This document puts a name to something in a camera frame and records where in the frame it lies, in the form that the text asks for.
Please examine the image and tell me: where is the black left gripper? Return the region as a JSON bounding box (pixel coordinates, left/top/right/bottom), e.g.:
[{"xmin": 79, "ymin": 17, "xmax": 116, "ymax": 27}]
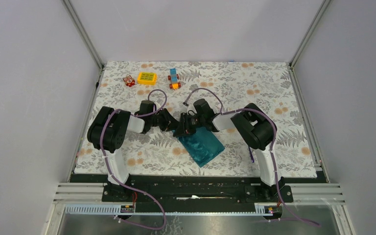
[{"xmin": 148, "ymin": 108, "xmax": 179, "ymax": 131}]

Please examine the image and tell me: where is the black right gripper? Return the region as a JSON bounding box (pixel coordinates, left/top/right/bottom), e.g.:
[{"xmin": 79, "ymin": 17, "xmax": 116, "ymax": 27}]
[{"xmin": 173, "ymin": 113, "xmax": 205, "ymax": 138}]

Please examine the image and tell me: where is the teal cloth napkin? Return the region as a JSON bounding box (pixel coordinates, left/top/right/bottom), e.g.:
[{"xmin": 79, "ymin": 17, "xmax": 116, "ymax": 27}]
[{"xmin": 177, "ymin": 127, "xmax": 225, "ymax": 167}]

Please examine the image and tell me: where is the gold purple spoon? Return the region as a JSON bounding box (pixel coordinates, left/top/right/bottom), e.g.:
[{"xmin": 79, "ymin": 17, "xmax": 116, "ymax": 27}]
[{"xmin": 248, "ymin": 147, "xmax": 255, "ymax": 163}]

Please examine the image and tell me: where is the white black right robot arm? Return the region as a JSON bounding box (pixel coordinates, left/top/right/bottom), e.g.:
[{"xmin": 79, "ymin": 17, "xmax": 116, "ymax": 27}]
[{"xmin": 172, "ymin": 99, "xmax": 281, "ymax": 202}]

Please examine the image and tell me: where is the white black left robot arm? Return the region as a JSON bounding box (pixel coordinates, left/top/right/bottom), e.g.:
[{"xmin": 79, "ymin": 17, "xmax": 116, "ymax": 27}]
[{"xmin": 87, "ymin": 100, "xmax": 179, "ymax": 201}]

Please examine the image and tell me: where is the blue orange toy car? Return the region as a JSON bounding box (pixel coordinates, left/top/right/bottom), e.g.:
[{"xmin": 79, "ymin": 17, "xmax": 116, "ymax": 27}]
[{"xmin": 168, "ymin": 68, "xmax": 181, "ymax": 90}]

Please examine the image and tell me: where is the yellow toy brick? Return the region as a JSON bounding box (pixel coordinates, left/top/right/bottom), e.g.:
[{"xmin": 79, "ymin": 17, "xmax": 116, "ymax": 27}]
[{"xmin": 137, "ymin": 72, "xmax": 157, "ymax": 86}]

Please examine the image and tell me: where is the red owl toy block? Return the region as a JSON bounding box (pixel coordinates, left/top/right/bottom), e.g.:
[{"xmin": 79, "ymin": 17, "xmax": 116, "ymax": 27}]
[{"xmin": 123, "ymin": 75, "xmax": 136, "ymax": 87}]

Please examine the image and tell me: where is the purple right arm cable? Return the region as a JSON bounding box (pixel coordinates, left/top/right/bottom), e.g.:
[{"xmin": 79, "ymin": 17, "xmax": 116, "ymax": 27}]
[{"xmin": 182, "ymin": 88, "xmax": 322, "ymax": 228}]

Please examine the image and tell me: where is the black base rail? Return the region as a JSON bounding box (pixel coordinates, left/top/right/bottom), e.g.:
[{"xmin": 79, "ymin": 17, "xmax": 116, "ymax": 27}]
[{"xmin": 70, "ymin": 174, "xmax": 294, "ymax": 215}]

